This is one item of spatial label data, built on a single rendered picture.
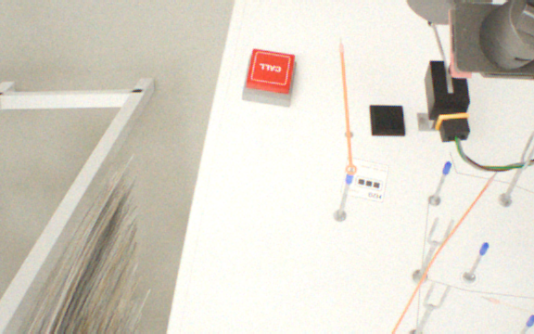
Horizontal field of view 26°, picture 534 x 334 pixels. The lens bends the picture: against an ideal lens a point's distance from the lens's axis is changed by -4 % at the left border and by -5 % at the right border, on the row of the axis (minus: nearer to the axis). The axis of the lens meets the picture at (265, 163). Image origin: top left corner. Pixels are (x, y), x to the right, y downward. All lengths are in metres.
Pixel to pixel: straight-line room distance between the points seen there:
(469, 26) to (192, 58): 1.49
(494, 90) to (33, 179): 1.47
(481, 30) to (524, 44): 0.10
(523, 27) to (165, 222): 1.76
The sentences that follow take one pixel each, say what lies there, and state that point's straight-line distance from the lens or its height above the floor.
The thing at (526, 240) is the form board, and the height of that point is 1.20.
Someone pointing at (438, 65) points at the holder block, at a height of 1.14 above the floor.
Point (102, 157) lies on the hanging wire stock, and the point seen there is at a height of 0.52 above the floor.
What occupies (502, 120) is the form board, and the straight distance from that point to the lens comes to 1.41.
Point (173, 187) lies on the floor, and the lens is 2.61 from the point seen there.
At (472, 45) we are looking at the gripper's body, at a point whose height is 1.38.
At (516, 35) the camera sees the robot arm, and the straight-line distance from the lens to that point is 0.98.
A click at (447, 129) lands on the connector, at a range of 1.29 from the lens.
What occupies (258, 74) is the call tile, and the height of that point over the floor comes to 1.11.
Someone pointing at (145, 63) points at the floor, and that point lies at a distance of 2.54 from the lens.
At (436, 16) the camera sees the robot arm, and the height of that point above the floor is 1.24.
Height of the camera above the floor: 2.42
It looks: 70 degrees down
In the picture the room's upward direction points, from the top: 167 degrees counter-clockwise
